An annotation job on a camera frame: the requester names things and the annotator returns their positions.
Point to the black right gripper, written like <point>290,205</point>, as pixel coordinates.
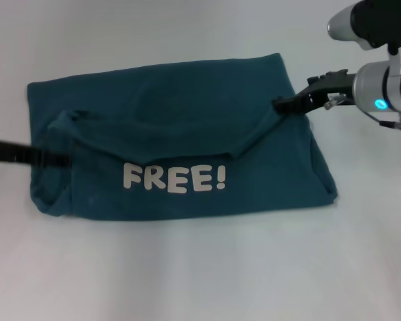
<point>334,85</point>

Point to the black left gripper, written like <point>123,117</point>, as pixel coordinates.
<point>6,151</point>

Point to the teal blue shirt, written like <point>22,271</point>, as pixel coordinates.
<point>187,133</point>

